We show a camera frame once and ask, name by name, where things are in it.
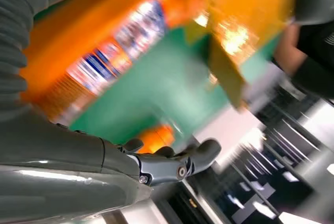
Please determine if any yellow plastic sheet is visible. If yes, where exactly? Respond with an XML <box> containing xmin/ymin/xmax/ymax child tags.
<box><xmin>182</xmin><ymin>0</ymin><xmax>301</xmax><ymax>111</ymax></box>

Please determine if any green mat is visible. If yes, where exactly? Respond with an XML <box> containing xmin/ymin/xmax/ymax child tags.
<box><xmin>34</xmin><ymin>4</ymin><xmax>283</xmax><ymax>147</ymax></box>

